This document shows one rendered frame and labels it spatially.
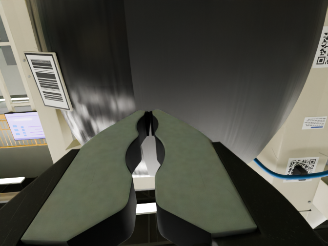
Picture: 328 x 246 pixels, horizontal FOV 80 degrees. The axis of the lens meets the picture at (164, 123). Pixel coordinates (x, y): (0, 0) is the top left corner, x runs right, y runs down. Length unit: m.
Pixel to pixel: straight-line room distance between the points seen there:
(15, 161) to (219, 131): 13.35
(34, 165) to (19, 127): 8.76
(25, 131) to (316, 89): 4.33
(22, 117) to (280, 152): 4.17
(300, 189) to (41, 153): 12.29
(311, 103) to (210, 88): 0.36
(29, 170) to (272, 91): 13.39
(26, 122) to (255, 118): 4.25
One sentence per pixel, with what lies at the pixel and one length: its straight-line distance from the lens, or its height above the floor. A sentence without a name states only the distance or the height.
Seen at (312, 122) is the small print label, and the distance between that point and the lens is 0.56.
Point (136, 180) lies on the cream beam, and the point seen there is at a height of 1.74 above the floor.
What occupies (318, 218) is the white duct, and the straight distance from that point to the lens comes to 1.32.
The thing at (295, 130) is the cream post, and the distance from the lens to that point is 0.54.
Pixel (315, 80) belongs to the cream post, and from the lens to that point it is 0.52.
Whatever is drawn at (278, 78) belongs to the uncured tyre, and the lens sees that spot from 0.22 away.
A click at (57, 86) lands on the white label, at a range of 0.23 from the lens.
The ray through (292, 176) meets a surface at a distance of 0.58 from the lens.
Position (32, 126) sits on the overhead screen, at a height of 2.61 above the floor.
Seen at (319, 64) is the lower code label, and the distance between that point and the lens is 0.51.
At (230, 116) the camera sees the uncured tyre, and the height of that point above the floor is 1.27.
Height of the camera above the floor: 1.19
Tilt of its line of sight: 24 degrees up
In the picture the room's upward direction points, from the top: 177 degrees clockwise
